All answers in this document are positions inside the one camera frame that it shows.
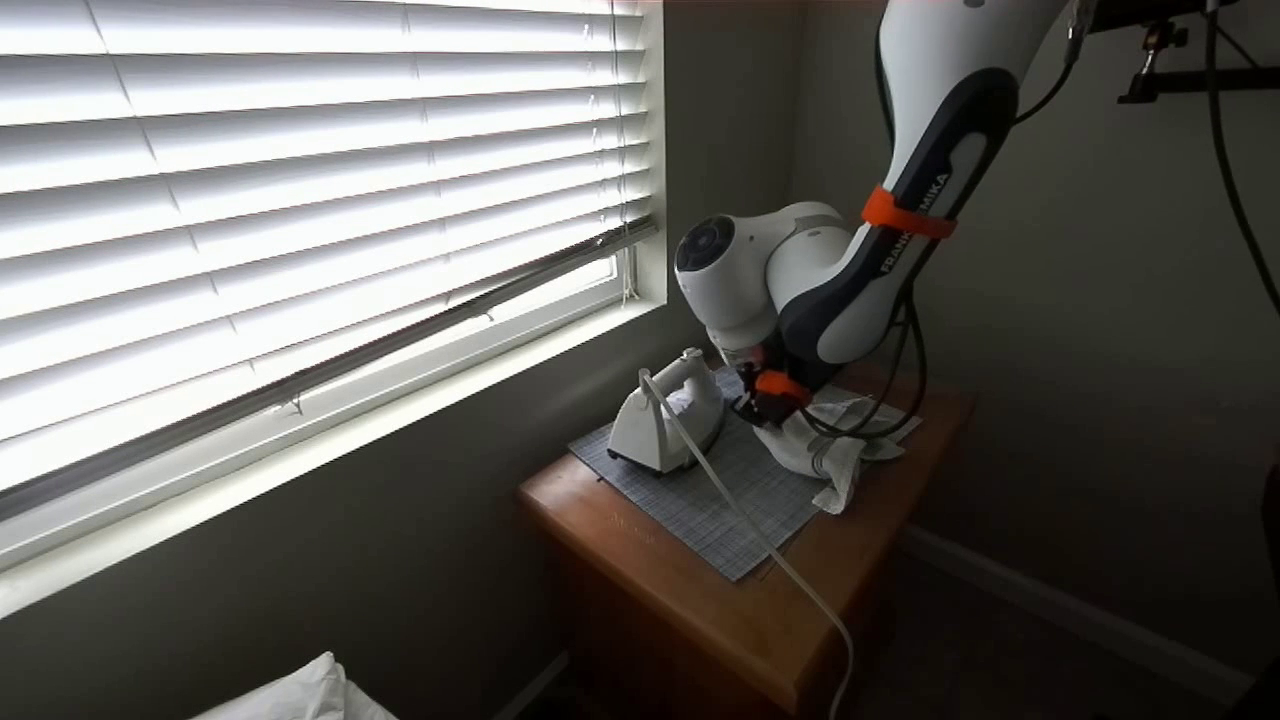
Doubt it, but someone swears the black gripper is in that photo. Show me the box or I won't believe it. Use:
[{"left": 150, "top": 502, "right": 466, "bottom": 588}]
[{"left": 731, "top": 354, "right": 810, "bottom": 431}]

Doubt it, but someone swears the black hanging cable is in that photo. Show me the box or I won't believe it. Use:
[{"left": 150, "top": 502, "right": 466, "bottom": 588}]
[{"left": 1200, "top": 0, "right": 1280, "bottom": 318}]

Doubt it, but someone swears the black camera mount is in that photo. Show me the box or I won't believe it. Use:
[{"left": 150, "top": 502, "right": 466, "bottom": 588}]
[{"left": 1066, "top": 0, "right": 1280, "bottom": 110}]

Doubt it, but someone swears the white iron power cable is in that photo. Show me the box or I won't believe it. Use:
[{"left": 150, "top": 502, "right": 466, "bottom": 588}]
[{"left": 636, "top": 368, "right": 859, "bottom": 720}]

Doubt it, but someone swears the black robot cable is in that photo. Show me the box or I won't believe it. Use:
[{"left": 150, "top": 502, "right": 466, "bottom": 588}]
[{"left": 795, "top": 294, "right": 932, "bottom": 446}]

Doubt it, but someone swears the white baseboard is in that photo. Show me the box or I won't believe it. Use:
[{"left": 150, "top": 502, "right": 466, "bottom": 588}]
[{"left": 899, "top": 520, "right": 1261, "bottom": 709}]

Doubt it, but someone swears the grey woven placemat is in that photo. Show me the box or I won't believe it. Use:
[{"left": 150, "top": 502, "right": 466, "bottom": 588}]
[{"left": 564, "top": 411, "right": 837, "bottom": 588}]

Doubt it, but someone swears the white window blind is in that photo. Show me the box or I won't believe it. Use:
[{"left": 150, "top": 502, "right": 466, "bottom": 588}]
[{"left": 0, "top": 0, "right": 674, "bottom": 536}]

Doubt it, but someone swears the white pillow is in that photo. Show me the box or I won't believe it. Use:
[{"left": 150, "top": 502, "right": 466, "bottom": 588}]
[{"left": 194, "top": 647, "right": 405, "bottom": 720}]

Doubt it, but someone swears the wooden nightstand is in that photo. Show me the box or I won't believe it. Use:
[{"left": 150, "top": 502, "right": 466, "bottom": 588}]
[{"left": 518, "top": 375, "right": 974, "bottom": 720}]

